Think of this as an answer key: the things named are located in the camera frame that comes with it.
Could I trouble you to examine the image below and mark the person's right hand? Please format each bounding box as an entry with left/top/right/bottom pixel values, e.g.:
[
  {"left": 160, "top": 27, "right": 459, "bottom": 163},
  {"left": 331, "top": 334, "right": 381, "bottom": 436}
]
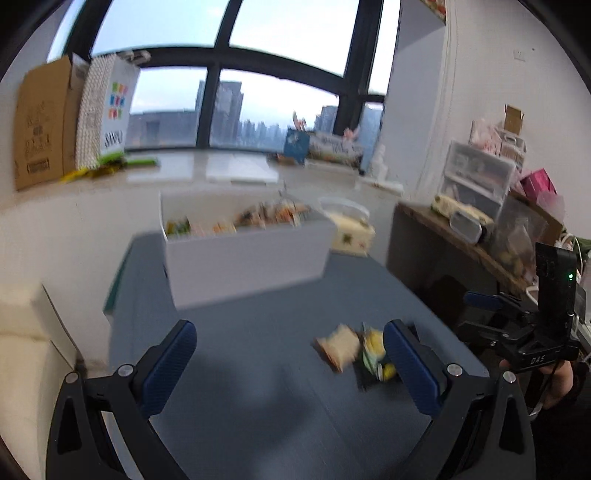
[{"left": 538, "top": 359, "right": 576, "bottom": 410}]

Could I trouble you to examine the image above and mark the brown cardboard box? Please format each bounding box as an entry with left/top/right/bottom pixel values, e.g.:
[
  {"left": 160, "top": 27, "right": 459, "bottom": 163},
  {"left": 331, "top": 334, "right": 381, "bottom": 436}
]
[{"left": 13, "top": 54, "right": 90, "bottom": 191}]

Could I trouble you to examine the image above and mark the small open cardboard box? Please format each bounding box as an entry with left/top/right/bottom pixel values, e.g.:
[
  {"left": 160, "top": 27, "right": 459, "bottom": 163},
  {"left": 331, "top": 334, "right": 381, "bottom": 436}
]
[{"left": 503, "top": 104, "right": 526, "bottom": 136}]

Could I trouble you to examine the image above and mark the white flat board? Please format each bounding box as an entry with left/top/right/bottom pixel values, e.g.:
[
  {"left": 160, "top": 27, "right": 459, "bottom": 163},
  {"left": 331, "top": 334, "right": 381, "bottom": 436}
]
[{"left": 205, "top": 154, "right": 280, "bottom": 184}]

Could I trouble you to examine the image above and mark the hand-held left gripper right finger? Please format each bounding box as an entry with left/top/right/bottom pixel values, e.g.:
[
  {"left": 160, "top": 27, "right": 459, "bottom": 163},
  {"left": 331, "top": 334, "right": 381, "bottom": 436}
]
[{"left": 383, "top": 319, "right": 536, "bottom": 480}]

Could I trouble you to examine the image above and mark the colourful printed box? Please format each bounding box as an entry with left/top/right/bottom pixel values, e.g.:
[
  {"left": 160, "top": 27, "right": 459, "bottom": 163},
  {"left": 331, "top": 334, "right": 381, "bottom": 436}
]
[{"left": 307, "top": 131, "right": 365, "bottom": 168}]

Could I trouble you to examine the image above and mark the black and yellow snack packet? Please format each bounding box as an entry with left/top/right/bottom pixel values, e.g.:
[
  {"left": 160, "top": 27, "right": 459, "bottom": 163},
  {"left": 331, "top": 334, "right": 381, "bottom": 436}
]
[{"left": 358, "top": 324, "right": 399, "bottom": 391}]

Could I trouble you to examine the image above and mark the blue box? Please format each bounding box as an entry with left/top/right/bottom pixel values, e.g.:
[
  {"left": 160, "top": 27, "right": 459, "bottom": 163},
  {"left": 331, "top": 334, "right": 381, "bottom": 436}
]
[{"left": 283, "top": 127, "right": 311, "bottom": 165}]

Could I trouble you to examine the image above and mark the clear plastic drawer unit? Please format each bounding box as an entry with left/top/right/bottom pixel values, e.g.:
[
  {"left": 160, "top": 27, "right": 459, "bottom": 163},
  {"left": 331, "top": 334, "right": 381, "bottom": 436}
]
[{"left": 438, "top": 140, "right": 516, "bottom": 219}]

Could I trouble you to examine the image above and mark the cream patterned box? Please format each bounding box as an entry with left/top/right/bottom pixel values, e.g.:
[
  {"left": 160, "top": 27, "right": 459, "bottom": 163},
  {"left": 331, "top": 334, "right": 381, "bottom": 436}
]
[{"left": 433, "top": 194, "right": 482, "bottom": 223}]

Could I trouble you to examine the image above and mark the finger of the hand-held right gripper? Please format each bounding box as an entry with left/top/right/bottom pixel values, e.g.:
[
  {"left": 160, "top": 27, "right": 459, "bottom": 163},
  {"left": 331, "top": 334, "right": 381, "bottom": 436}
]
[
  {"left": 456, "top": 320, "right": 511, "bottom": 348},
  {"left": 463, "top": 291, "right": 527, "bottom": 320}
]

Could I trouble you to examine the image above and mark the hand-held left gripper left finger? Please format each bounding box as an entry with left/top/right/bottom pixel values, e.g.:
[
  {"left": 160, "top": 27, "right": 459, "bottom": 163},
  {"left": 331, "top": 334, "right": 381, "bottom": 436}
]
[{"left": 45, "top": 320, "right": 198, "bottom": 480}]

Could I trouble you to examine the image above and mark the cream armchair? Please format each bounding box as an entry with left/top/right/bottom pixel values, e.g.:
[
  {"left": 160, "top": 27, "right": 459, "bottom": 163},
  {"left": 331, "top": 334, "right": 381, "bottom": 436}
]
[{"left": 0, "top": 281, "right": 89, "bottom": 480}]

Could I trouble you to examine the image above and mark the dark wooden side table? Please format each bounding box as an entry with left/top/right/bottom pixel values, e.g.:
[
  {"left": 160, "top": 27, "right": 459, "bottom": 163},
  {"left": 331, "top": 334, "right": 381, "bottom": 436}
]
[{"left": 387, "top": 200, "right": 542, "bottom": 326}]

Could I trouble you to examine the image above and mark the pile of snack packets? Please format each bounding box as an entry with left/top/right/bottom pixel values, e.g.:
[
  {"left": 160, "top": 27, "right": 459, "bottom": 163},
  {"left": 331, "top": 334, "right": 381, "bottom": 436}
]
[{"left": 165, "top": 200, "right": 314, "bottom": 239}]

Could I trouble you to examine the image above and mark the clear container with black rim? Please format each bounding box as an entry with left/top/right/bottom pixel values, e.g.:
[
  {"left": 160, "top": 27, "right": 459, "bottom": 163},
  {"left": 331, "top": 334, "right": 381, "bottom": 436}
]
[{"left": 450, "top": 211, "right": 494, "bottom": 246}]

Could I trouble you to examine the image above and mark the clear plastic bag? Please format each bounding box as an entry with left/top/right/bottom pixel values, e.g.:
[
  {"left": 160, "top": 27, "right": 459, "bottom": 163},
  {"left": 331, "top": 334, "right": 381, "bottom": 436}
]
[{"left": 490, "top": 198, "right": 551, "bottom": 274}]

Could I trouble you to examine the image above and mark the patterned tissue box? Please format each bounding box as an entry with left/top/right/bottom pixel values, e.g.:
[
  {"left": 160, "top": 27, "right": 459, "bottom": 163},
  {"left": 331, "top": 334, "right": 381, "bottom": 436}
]
[{"left": 329, "top": 215, "right": 376, "bottom": 257}]

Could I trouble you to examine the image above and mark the white box with coloured squares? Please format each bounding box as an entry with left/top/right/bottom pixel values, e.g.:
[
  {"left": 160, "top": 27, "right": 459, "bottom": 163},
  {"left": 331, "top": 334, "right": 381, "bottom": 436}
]
[{"left": 76, "top": 52, "right": 141, "bottom": 169}]

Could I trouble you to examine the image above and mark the pink box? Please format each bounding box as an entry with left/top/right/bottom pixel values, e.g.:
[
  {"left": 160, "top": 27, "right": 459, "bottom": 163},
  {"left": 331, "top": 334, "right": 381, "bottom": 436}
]
[{"left": 519, "top": 168, "right": 558, "bottom": 205}]

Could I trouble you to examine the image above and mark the green and yellow packet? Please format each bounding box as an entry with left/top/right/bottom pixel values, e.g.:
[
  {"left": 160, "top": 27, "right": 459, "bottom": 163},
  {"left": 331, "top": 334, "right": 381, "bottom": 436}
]
[{"left": 62, "top": 154, "right": 158, "bottom": 184}]

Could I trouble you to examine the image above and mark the clear plastic tub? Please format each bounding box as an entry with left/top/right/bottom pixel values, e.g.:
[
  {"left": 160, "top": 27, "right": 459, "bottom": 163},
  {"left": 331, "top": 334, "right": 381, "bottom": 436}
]
[{"left": 318, "top": 196, "right": 371, "bottom": 220}]

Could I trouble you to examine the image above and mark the tan snack packet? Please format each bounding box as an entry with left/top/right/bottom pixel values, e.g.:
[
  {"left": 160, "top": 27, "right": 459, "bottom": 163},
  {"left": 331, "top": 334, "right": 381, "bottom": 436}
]
[{"left": 315, "top": 323, "right": 364, "bottom": 373}]

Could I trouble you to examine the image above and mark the white storage box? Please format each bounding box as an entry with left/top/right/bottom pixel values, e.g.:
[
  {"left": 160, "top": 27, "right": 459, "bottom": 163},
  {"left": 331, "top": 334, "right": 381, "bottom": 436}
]
[{"left": 159, "top": 190, "right": 337, "bottom": 311}]

